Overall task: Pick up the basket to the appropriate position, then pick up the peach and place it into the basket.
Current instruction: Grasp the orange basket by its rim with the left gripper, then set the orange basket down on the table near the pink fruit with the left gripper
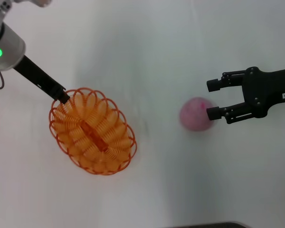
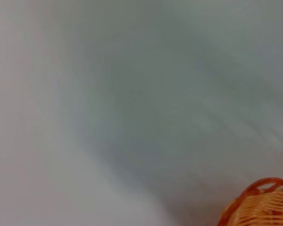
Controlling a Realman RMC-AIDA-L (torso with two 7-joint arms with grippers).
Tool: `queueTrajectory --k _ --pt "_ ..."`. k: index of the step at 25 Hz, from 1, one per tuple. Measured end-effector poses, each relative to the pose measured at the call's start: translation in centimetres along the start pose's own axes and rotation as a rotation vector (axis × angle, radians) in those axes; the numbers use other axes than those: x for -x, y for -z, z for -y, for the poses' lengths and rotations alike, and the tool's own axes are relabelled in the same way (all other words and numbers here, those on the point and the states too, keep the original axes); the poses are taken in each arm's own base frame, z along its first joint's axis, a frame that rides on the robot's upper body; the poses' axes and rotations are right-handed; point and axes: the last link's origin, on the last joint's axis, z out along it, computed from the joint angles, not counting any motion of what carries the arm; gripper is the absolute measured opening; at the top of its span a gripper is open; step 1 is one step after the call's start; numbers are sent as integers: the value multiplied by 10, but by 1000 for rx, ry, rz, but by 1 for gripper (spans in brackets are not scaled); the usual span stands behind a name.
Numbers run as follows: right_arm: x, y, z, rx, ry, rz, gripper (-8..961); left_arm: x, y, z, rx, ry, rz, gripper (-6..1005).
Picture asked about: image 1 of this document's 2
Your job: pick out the pink peach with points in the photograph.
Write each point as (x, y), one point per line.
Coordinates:
(194, 114)

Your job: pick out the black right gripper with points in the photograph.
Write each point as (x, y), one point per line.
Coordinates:
(266, 90)

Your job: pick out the dark rounded robot base edge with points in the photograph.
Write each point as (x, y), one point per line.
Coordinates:
(209, 225)

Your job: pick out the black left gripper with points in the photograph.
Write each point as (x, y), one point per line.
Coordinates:
(38, 73)

